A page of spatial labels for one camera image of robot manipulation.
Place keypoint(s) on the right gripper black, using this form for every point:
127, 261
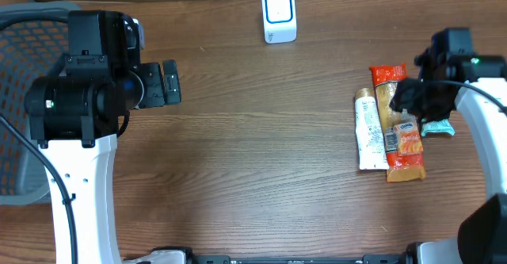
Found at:
412, 97

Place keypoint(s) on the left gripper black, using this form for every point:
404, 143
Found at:
151, 97

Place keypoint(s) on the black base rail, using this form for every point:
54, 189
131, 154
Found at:
186, 256

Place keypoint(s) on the white tube gold cap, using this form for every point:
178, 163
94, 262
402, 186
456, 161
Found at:
369, 135

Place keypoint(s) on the white barcode scanner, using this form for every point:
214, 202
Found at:
279, 21

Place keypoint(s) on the teal snack packet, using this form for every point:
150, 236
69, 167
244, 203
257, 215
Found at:
436, 127

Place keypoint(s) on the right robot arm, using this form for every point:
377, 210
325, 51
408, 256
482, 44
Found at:
481, 100

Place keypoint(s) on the orange spaghetti packet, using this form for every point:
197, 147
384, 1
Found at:
402, 168

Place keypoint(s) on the small orange sachet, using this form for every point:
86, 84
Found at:
408, 138

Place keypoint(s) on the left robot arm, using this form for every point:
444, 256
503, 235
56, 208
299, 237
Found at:
76, 116

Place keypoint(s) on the grey plastic basket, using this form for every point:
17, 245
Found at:
28, 51

